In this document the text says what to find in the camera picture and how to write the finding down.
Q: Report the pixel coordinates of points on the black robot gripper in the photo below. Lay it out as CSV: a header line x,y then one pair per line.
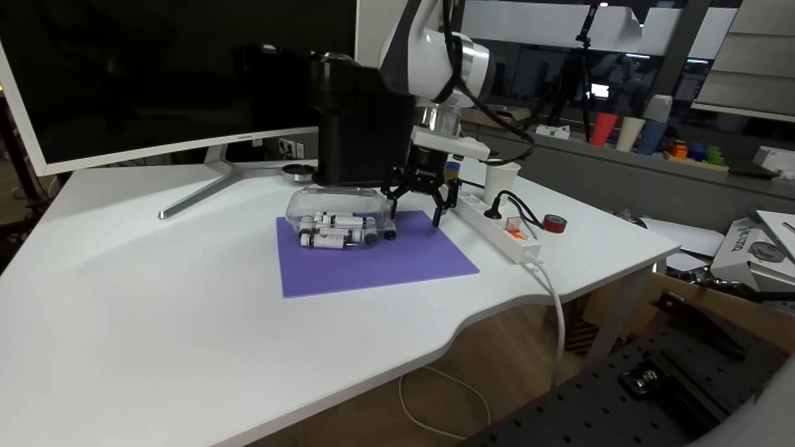
x,y
431,173

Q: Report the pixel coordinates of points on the small white bottle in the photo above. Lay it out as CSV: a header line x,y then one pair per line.
x,y
311,239
347,222

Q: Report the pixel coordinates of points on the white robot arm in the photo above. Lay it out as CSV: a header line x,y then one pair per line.
x,y
444,70

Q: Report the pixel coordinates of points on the small white bottle in bowl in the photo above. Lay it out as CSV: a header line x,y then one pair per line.
x,y
347,222

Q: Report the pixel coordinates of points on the purple paper mat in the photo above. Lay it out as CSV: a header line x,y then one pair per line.
x,y
421,251

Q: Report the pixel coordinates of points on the white paper cup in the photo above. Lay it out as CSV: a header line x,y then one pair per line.
x,y
497,179

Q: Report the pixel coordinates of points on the black coffee machine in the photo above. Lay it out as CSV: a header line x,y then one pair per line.
x,y
364,129

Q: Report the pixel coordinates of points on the white desk power strip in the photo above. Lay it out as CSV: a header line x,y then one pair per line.
x,y
508,235

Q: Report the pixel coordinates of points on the red tape roll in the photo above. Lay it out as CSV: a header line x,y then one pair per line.
x,y
554,224

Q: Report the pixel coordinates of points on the red plastic cup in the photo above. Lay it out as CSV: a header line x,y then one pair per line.
x,y
603,129

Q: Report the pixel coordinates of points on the white plastic cup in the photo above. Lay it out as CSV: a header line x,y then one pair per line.
x,y
630,133

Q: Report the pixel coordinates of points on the blue plastic cup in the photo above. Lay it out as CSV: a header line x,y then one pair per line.
x,y
651,135

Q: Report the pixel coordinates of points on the black perforated breadboard table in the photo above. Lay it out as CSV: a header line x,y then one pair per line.
x,y
662,392

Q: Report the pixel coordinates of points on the white computer monitor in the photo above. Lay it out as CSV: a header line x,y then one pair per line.
x,y
98,83

